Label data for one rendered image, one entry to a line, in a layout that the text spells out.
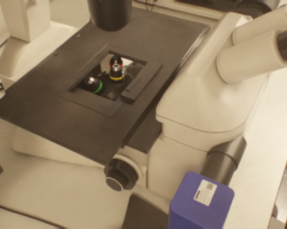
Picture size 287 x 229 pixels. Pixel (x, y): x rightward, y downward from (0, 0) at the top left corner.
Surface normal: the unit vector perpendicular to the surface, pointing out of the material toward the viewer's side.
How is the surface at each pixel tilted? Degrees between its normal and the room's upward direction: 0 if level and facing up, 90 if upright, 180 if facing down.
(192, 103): 78
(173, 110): 86
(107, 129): 0
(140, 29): 0
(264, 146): 0
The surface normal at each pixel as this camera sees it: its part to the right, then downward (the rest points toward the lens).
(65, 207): -0.04, -0.69
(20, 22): -0.49, 0.64
